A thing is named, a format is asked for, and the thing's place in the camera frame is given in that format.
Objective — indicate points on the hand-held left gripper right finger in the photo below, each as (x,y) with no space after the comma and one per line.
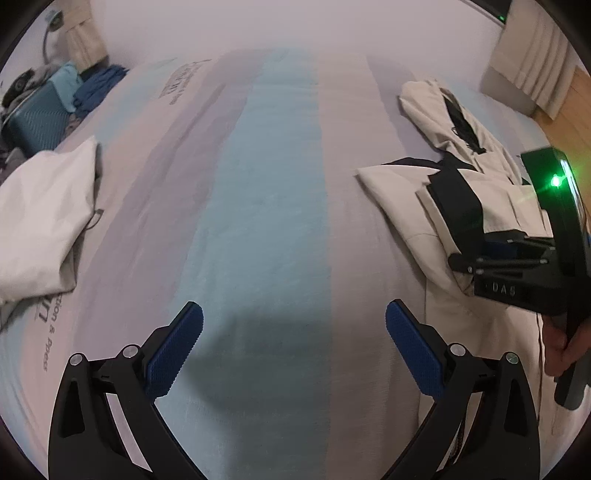
(413,346)

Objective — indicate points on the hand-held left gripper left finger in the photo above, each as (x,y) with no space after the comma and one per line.
(178,344)

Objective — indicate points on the white folded cloth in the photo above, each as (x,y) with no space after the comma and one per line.
(41,207)

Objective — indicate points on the cream jacket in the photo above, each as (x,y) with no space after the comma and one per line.
(397,194)

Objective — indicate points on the dark blue clothes pile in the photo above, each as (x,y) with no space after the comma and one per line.
(97,87)

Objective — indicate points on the grey gooseneck lamp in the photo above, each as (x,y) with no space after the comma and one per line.
(48,41)

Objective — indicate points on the light blue cloth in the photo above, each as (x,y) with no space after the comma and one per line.
(64,85)

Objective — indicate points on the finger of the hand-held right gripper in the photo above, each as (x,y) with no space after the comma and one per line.
(503,247)
(489,265)

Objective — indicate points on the striped bed sheet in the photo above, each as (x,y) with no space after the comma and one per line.
(258,207)

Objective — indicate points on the person's right hand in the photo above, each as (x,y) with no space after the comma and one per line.
(561,346)

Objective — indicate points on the teal suitcase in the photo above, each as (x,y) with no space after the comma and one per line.
(32,122)

